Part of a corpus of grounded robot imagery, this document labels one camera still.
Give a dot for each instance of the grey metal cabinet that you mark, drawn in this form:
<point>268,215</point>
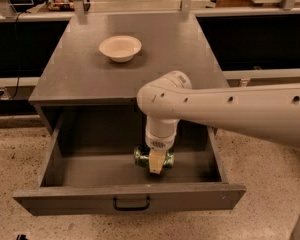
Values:
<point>78,73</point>

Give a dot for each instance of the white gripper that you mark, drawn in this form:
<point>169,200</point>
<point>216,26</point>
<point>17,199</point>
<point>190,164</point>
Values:
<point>159,143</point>

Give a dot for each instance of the white paper bowl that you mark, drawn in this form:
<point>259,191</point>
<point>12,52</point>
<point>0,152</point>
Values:
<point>120,48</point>

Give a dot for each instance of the open grey top drawer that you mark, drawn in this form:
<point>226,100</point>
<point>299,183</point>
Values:
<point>89,161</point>

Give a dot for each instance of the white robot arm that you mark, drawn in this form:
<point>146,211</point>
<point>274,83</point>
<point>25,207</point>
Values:
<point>270,112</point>

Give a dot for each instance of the green soda can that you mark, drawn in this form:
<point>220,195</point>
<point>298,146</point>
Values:
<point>141,157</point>

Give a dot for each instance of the black drawer handle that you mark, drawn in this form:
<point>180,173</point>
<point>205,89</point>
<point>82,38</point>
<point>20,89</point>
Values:
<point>131,204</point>

